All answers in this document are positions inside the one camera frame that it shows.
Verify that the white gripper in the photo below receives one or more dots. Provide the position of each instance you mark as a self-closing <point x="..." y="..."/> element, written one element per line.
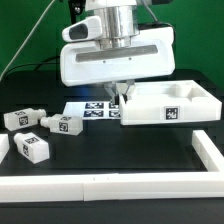
<point x="150" y="54"/>

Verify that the white square table top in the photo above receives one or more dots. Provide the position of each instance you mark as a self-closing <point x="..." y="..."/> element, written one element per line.
<point x="167" y="102"/>

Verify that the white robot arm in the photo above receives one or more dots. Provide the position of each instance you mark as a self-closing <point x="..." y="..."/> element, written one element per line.
<point x="108" y="46"/>

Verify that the white marker tag sheet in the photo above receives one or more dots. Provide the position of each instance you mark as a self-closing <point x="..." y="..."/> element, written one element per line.
<point x="92" y="110"/>

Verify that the white U-shaped fence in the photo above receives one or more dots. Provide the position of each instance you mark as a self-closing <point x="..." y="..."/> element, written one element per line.
<point x="46" y="188"/>

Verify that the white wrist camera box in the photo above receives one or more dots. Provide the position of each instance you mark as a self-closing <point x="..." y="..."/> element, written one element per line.
<point x="88" y="29"/>

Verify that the black camera stand pole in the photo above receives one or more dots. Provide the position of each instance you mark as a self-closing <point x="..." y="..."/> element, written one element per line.
<point x="76" y="8"/>

